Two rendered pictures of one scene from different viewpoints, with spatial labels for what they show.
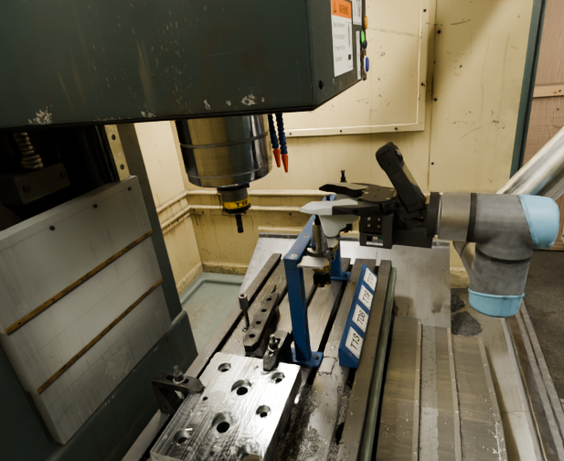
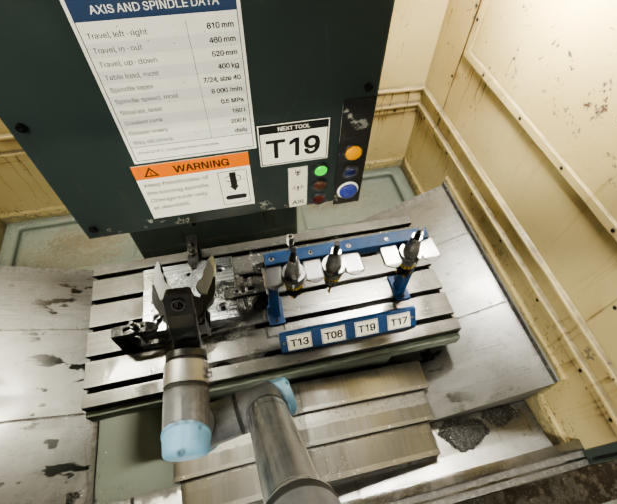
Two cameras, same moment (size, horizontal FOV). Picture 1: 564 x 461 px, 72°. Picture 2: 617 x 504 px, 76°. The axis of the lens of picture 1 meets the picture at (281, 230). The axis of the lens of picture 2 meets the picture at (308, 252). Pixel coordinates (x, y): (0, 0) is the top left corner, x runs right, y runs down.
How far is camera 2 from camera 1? 0.91 m
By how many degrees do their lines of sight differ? 50
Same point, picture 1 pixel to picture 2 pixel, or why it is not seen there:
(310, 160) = (518, 165)
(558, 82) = not seen: outside the picture
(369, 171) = (554, 238)
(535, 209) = (166, 437)
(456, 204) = (167, 373)
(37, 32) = not seen: hidden behind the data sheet
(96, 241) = not seen: hidden behind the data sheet
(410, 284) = (469, 360)
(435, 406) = (309, 426)
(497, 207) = (166, 406)
